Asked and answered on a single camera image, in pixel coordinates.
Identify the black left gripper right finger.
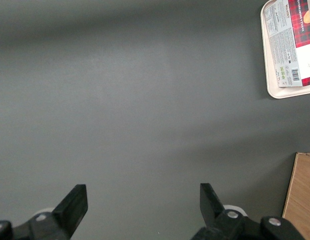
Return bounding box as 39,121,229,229
191,182,306,240

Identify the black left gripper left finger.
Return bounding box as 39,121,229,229
0,184,89,240

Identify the beige plastic tray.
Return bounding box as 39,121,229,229
260,0,310,100

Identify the wooden two-drawer cabinet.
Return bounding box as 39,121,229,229
281,152,310,240

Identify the red tartan shortbread box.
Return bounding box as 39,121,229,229
265,0,310,89

